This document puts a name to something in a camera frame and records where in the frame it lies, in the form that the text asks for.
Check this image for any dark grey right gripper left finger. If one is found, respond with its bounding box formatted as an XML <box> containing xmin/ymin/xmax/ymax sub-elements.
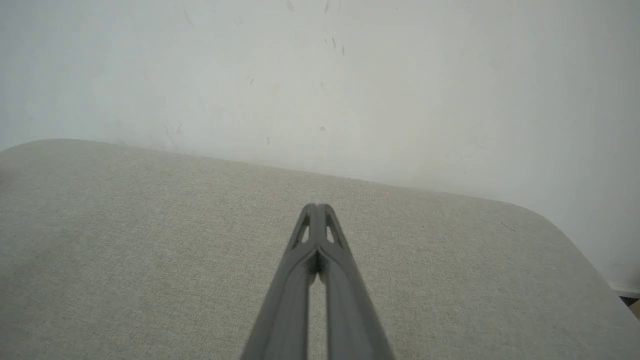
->
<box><xmin>240</xmin><ymin>203</ymin><xmax>318</xmax><ymax>360</ymax></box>

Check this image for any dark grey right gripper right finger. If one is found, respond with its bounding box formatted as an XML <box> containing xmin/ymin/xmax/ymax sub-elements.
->
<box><xmin>317</xmin><ymin>203</ymin><xmax>396</xmax><ymax>360</ymax></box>

